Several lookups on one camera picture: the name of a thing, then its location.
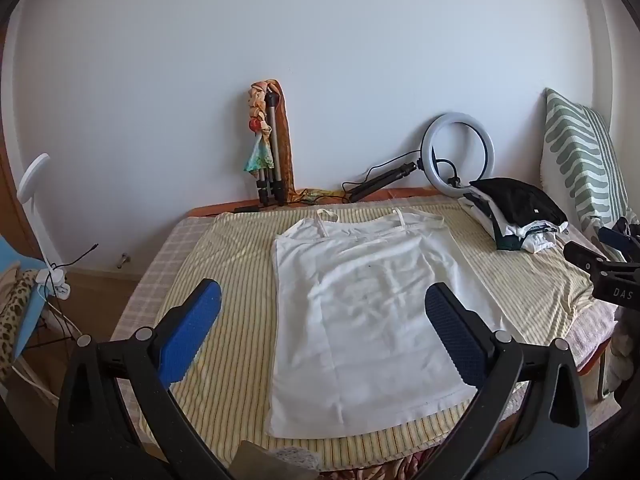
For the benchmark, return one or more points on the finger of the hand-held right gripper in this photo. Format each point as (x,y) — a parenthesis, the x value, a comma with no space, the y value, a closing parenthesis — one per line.
(582,255)
(617,239)

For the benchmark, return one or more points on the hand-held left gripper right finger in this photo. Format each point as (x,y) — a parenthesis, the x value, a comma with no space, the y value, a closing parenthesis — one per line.
(450,330)

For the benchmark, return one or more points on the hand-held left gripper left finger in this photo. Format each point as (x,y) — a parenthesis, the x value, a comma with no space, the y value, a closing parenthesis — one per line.
(192,330)

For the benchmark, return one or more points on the white camisole top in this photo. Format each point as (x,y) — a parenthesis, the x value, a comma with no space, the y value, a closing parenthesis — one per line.
(370,310)

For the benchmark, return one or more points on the pile of folded clothes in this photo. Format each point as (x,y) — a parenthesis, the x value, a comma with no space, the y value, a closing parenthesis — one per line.
(505,232)

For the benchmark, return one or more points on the yellow striped sheet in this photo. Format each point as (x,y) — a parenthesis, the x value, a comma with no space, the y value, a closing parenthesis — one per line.
(240,335)

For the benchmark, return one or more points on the white crumpled cloth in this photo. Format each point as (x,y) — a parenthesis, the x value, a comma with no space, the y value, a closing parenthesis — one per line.
(625,355)

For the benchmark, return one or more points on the black folded garment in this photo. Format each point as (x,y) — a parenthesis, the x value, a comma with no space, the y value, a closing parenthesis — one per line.
(520,200)

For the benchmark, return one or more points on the green striped white pillow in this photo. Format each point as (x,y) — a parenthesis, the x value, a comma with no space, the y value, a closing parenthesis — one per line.
(575,150)

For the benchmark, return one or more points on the white power strip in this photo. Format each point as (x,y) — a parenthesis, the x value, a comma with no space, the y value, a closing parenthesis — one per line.
(56,285)

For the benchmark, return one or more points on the red patterned blanket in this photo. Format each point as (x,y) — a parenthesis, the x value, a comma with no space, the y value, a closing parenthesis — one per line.
(380,467)

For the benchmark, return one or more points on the light blue chair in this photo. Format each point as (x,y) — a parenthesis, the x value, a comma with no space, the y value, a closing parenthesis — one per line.
(30,310)

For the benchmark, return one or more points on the grey knitted cloth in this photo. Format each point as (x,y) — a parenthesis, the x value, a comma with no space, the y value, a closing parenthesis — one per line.
(297,460)

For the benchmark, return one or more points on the leopard print cloth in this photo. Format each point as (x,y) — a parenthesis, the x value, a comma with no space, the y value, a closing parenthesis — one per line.
(15,310)

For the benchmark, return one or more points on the white desk lamp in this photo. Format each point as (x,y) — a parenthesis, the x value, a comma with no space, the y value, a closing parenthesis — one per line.
(32,170)

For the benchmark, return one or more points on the orange bed frame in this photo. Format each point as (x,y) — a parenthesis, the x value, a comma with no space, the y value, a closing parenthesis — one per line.
(210,210)

